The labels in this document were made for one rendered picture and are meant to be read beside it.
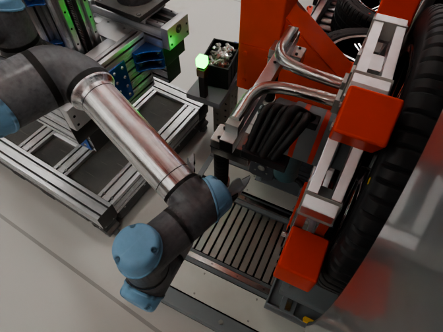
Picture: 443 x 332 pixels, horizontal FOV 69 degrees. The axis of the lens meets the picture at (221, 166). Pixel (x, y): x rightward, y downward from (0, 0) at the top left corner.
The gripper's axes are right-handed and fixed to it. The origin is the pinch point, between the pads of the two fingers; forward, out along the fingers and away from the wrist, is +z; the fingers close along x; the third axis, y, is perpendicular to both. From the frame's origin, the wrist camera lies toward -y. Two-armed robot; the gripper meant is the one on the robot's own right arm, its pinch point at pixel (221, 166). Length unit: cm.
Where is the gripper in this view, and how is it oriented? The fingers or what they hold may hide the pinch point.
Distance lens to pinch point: 77.9
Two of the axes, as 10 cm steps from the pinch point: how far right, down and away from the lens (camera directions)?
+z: 4.4, -7.4, 5.2
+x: -9.0, -3.6, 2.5
